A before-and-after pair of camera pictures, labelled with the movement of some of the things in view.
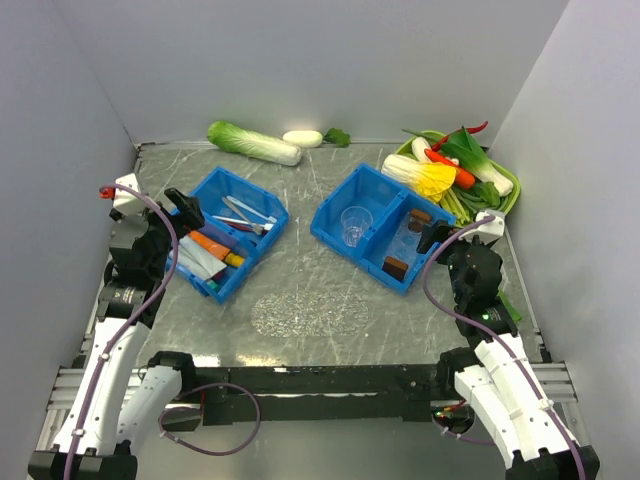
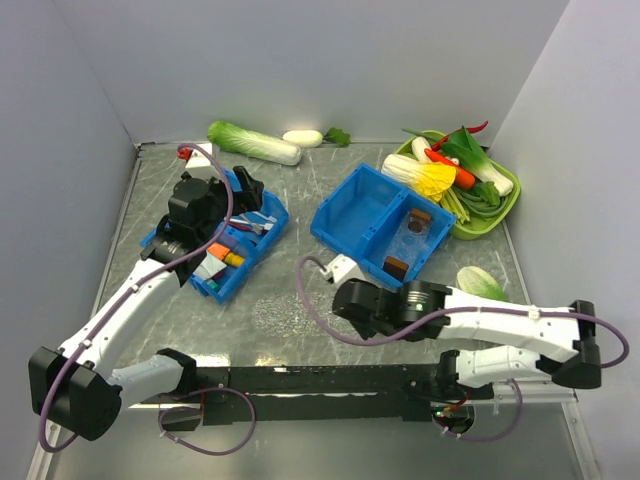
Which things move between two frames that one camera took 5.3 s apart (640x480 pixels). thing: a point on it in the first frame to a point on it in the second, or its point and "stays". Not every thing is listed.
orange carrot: x=463 y=179 stays
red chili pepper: x=473 y=130 stays
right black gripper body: x=453 y=265 to x=371 y=329
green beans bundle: x=478 y=203 stays
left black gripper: x=188 y=216 to x=249 y=198
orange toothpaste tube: x=208 y=245 stays
